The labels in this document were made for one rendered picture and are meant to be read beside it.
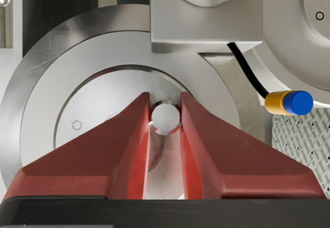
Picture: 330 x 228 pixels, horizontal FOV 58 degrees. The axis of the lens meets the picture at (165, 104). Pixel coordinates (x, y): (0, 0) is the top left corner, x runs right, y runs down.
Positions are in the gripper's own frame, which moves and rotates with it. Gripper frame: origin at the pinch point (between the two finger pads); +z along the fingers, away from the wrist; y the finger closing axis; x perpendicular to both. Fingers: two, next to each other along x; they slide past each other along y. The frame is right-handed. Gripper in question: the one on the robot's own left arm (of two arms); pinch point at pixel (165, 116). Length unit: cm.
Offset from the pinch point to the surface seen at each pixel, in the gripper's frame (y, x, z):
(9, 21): 180, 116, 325
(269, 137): -17.5, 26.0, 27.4
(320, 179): -15.3, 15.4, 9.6
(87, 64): 4.0, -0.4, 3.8
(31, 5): 8.0, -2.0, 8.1
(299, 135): -15.2, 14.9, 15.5
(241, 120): -4.3, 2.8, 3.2
